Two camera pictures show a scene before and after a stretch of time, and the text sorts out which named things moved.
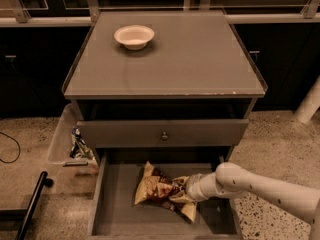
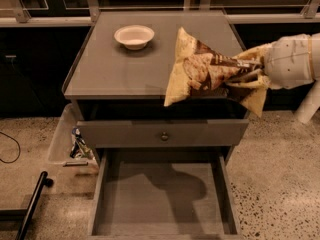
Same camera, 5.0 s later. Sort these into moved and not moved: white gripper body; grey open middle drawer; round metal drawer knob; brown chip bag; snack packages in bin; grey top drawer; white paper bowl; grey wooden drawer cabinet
Moved: brown chip bag; white gripper body
Not moved: grey open middle drawer; white paper bowl; round metal drawer knob; grey wooden drawer cabinet; grey top drawer; snack packages in bin
